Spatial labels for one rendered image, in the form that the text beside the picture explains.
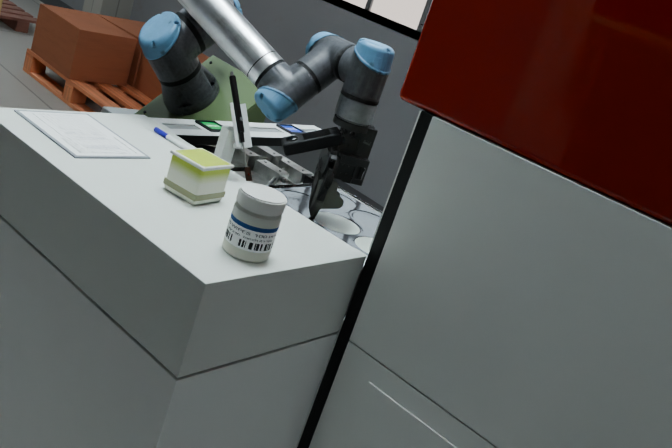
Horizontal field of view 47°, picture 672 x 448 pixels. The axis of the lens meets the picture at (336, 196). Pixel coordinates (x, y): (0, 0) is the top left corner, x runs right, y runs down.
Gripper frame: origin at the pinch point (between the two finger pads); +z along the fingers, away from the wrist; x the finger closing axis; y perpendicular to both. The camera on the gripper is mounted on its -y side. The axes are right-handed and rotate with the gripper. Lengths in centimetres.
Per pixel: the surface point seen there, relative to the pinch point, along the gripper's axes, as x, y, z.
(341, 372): -32.8, 4.7, 15.2
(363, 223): 3.8, 12.9, 1.4
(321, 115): 320, 79, 50
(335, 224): -1.0, 5.5, 1.2
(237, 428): -41.1, -11.8, 23.0
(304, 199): 10.1, 0.8, 1.4
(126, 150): -7.0, -37.3, -5.6
